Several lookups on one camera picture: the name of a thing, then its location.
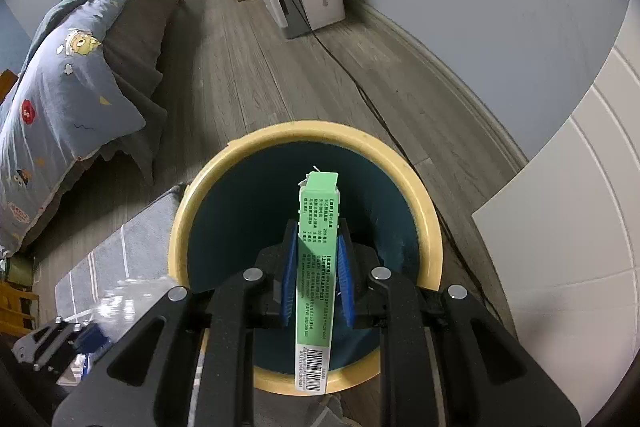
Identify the bed with blue quilt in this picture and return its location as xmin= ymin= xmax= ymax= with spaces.
xmin=0 ymin=0 xmax=166 ymax=253

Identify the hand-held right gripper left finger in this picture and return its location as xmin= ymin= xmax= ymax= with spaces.
xmin=52 ymin=219 xmax=301 ymax=427

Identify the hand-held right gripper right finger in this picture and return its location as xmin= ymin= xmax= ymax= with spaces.
xmin=336 ymin=219 xmax=583 ymax=427

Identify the grey bed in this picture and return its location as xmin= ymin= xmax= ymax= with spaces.
xmin=20 ymin=0 xmax=185 ymax=253

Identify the wooden headboard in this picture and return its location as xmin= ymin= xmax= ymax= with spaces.
xmin=0 ymin=69 xmax=19 ymax=104

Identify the wooden nightstand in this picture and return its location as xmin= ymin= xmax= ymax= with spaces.
xmin=0 ymin=282 xmax=40 ymax=339

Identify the clear bottle with purple cap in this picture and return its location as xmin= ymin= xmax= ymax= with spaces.
xmin=95 ymin=277 xmax=176 ymax=323

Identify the grey checked mat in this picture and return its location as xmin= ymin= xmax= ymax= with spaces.
xmin=54 ymin=183 xmax=201 ymax=388

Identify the yellow-rimmed teal bin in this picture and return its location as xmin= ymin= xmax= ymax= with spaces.
xmin=168 ymin=121 xmax=443 ymax=395

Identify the white panelled door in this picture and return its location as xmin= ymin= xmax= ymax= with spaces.
xmin=472 ymin=0 xmax=640 ymax=427

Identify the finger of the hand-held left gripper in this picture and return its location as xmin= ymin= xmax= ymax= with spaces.
xmin=75 ymin=323 xmax=108 ymax=354

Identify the green carton box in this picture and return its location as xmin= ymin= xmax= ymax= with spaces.
xmin=292 ymin=172 xmax=342 ymax=395

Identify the green can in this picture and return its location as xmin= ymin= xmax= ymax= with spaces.
xmin=6 ymin=254 xmax=36 ymax=284

